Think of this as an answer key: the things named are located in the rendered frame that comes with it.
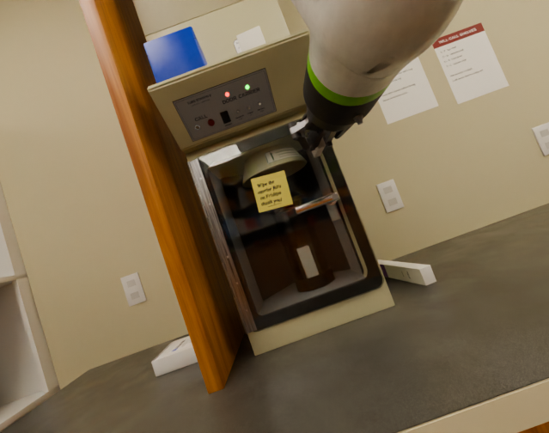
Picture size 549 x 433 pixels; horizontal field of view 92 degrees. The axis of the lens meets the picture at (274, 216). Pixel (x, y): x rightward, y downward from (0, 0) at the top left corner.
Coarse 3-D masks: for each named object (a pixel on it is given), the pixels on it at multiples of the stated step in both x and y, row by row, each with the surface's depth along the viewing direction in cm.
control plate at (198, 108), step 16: (240, 80) 51; (256, 80) 52; (192, 96) 51; (208, 96) 52; (224, 96) 53; (240, 96) 53; (256, 96) 54; (272, 96) 55; (192, 112) 53; (208, 112) 54; (256, 112) 56; (272, 112) 57; (192, 128) 55; (208, 128) 56; (224, 128) 56
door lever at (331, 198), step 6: (336, 192) 52; (318, 198) 52; (324, 198) 52; (330, 198) 52; (336, 198) 52; (306, 204) 52; (312, 204) 52; (318, 204) 52; (324, 204) 53; (330, 204) 56; (300, 210) 52; (306, 210) 52
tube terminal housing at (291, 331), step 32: (256, 0) 62; (160, 32) 62; (224, 32) 62; (288, 32) 61; (256, 128) 60; (192, 160) 60; (384, 288) 57; (288, 320) 57; (320, 320) 57; (256, 352) 57
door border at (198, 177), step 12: (192, 168) 58; (204, 180) 58; (204, 192) 58; (204, 204) 58; (216, 216) 58; (216, 228) 57; (216, 240) 57; (228, 252) 57; (228, 264) 57; (240, 288) 57; (240, 300) 56; (240, 312) 56; (252, 324) 56
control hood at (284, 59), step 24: (264, 48) 49; (288, 48) 50; (192, 72) 49; (216, 72) 50; (240, 72) 51; (288, 72) 52; (168, 96) 50; (288, 96) 55; (168, 120) 53; (264, 120) 58; (192, 144) 57
